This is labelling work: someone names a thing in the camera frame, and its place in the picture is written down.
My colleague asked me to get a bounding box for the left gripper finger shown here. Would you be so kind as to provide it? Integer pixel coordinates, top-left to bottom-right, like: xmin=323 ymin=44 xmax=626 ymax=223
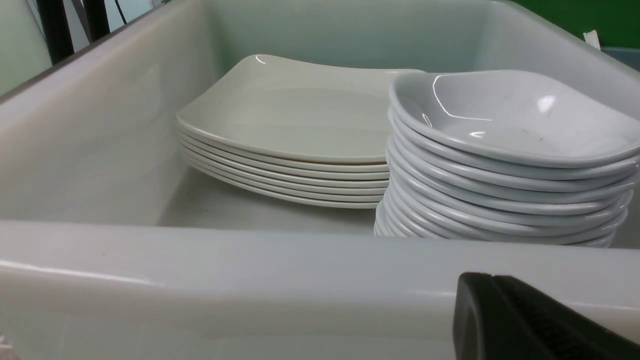
xmin=452 ymin=272 xmax=640 ymax=360

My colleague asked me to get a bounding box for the white rectangular rice plate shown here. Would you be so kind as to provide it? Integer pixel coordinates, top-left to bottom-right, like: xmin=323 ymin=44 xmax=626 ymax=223
xmin=176 ymin=54 xmax=413 ymax=165

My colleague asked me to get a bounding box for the stack of grey-white bowls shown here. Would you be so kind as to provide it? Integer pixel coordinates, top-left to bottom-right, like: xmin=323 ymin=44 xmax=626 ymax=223
xmin=374 ymin=70 xmax=639 ymax=248

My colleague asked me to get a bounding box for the stack of white plates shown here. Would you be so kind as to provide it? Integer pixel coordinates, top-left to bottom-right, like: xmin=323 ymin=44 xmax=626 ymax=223
xmin=177 ymin=130 xmax=390 ymax=209

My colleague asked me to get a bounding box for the teal plastic bin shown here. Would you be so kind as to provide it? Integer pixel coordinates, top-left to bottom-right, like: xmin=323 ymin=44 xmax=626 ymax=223
xmin=601 ymin=47 xmax=640 ymax=72

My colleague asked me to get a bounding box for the upright white spoon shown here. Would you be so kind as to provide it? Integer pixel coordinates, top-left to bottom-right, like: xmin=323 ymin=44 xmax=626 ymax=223
xmin=583 ymin=29 xmax=601 ymax=51

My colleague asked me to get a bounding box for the green cloth backdrop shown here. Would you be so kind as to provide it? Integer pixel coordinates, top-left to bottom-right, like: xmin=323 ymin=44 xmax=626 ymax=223
xmin=514 ymin=0 xmax=640 ymax=49

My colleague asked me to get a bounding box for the large white plastic bin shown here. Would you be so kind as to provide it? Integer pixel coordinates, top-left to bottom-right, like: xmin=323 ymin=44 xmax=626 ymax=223
xmin=1 ymin=0 xmax=639 ymax=360

